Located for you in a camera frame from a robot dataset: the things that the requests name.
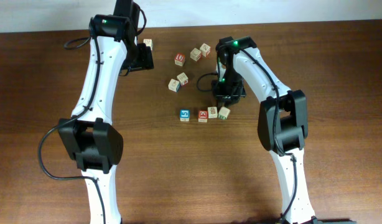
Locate red E wooden block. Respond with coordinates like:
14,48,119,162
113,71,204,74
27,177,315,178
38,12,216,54
198,110,208,123

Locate blue 5 wooden block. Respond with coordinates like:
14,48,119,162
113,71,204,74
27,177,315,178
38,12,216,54
180,110,190,122

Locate far plain wooden block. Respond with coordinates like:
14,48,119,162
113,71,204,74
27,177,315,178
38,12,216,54
200,43,211,57

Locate plain wooden Z block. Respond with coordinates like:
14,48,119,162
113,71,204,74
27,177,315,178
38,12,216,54
143,39,153,50

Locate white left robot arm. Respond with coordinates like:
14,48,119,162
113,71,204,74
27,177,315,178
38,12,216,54
58,0,154,223

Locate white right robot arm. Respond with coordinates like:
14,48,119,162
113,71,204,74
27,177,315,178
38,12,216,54
212,37,317,223

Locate wooden pineapple block yellow side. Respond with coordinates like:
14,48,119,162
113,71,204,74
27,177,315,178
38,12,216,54
207,106,218,119

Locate red U wooden block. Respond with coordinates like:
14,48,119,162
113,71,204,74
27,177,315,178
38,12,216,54
174,53,185,67

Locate wooden 5 block red side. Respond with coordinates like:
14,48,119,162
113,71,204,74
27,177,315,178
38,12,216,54
218,106,231,119

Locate wooden K block red side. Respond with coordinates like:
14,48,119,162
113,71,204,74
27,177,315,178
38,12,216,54
177,72,189,86

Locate plain wooden I block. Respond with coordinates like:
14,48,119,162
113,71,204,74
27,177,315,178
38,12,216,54
190,48,202,62

